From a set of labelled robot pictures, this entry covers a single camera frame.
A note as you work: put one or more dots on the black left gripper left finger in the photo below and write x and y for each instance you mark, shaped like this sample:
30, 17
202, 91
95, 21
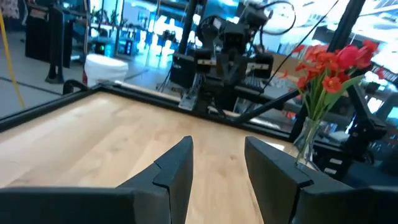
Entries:
77, 205

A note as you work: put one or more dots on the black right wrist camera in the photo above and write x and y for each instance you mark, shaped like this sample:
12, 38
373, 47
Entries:
233, 37

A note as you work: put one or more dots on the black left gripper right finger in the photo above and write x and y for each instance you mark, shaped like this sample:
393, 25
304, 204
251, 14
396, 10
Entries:
311, 203

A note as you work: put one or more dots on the black table edge frame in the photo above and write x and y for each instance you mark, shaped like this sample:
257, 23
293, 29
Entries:
46, 107

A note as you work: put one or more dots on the grey metal bracket plate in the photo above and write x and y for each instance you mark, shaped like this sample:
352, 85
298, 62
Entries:
188, 101

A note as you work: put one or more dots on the white bucket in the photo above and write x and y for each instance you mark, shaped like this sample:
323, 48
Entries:
105, 70

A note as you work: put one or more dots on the black diagonal frame strut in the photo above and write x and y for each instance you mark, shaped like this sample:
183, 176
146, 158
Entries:
267, 105

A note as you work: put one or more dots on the clear glass vase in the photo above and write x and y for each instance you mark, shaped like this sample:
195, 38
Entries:
306, 149

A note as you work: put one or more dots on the white purple floral cloth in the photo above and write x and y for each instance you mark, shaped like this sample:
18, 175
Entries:
9, 7

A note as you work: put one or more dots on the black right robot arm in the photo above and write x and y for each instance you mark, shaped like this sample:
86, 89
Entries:
255, 15

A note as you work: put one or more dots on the red flower bunch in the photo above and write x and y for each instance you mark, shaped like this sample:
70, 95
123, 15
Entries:
331, 84

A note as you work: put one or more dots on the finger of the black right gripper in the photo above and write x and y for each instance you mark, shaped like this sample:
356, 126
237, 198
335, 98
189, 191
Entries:
264, 73
203, 68

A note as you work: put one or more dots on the black corner mount with labels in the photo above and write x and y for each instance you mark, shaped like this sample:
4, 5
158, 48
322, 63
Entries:
363, 130

